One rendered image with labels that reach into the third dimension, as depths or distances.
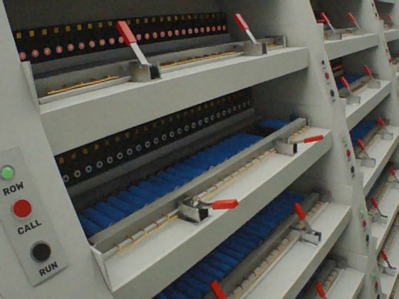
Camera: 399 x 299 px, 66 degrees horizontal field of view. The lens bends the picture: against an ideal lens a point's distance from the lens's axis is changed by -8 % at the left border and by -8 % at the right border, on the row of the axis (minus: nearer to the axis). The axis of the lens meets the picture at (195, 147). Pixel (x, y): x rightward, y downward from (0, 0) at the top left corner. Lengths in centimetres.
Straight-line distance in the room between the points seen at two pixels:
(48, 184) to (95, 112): 9
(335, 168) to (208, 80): 45
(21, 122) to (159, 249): 21
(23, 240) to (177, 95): 26
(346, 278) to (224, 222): 52
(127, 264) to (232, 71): 32
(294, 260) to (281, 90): 40
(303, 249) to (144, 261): 39
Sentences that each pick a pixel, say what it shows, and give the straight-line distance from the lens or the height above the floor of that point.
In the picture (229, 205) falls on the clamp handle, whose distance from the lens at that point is 40.
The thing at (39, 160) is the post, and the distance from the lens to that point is 33.
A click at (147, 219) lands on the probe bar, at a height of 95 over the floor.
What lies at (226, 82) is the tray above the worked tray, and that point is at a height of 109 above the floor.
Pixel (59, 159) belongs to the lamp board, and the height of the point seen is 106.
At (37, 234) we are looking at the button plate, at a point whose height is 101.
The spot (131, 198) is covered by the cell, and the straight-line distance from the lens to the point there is 49.
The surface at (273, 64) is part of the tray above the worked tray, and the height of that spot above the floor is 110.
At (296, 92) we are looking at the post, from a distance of 81.
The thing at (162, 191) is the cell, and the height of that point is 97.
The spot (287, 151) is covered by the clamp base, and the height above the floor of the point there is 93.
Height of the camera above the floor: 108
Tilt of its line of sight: 7 degrees down
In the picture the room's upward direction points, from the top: 19 degrees counter-clockwise
